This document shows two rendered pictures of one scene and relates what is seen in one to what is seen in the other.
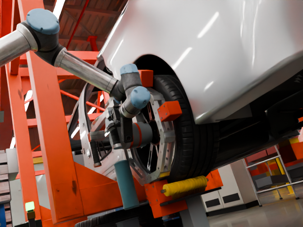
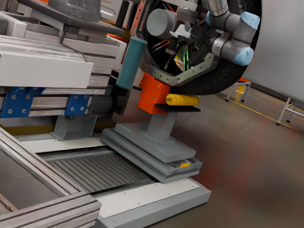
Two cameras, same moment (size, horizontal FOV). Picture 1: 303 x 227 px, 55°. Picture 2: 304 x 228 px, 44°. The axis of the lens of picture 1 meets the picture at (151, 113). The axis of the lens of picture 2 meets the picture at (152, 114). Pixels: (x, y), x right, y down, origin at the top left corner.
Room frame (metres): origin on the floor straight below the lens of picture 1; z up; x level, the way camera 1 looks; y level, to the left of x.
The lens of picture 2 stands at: (-0.20, 0.88, 0.91)
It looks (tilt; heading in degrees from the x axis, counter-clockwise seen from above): 15 degrees down; 335
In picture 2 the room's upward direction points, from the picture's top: 20 degrees clockwise
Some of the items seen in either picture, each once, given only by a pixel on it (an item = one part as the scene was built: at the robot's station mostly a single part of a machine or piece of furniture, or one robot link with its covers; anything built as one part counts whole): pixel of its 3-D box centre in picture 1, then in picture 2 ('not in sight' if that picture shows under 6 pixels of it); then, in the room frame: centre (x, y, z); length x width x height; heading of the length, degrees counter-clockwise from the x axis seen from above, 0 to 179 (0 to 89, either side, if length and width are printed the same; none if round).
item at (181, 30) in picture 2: (107, 124); (180, 30); (1.29, 0.21, 0.85); 0.09 x 0.03 x 0.06; 50
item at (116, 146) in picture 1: (114, 132); (175, 36); (1.34, 0.20, 0.83); 0.04 x 0.04 x 0.16
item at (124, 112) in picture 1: (129, 108); (220, 46); (1.15, 0.08, 0.85); 0.08 x 0.05 x 0.08; 121
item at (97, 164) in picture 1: (94, 153); (121, 15); (1.63, 0.37, 0.83); 0.04 x 0.04 x 0.16
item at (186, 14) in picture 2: (115, 112); (187, 15); (1.35, 0.17, 0.93); 0.09 x 0.05 x 0.05; 121
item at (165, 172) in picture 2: not in sight; (151, 151); (1.69, -0.06, 0.13); 0.50 x 0.36 x 0.10; 31
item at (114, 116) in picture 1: (122, 114); (204, 39); (1.22, 0.12, 0.86); 0.12 x 0.08 x 0.09; 31
